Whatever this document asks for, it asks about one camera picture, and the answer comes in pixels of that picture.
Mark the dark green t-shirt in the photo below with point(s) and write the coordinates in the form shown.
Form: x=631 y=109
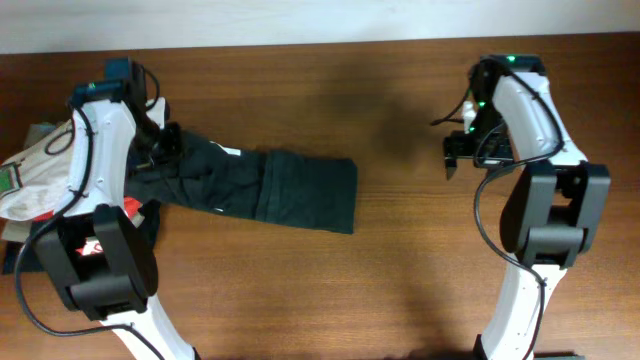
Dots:
x=276 y=186

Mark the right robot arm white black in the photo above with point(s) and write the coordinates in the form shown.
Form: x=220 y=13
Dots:
x=509 y=123

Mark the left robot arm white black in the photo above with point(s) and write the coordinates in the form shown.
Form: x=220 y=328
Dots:
x=99 y=262

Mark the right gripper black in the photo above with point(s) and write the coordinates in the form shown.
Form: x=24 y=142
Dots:
x=496 y=157

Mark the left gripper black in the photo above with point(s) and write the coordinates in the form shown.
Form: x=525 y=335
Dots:
x=173 y=147

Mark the black folded garment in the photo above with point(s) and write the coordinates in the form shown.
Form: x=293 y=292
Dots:
x=30 y=264

